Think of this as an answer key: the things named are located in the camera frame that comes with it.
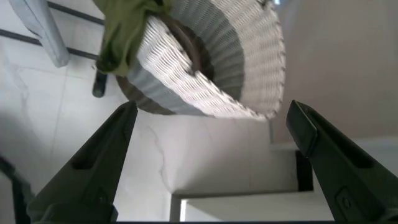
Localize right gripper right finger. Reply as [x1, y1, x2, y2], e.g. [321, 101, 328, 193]
[285, 99, 398, 223]

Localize green long-sleeved shirt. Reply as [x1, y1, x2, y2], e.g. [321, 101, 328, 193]
[92, 0, 174, 78]

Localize pale grey shorts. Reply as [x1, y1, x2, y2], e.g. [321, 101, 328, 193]
[8, 0, 71, 68]

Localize white laundry basket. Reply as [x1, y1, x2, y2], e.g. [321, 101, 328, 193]
[114, 0, 287, 121]

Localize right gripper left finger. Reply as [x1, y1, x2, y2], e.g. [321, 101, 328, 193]
[27, 100, 139, 223]

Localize black clothes rack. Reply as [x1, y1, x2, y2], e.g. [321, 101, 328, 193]
[0, 1, 109, 99]

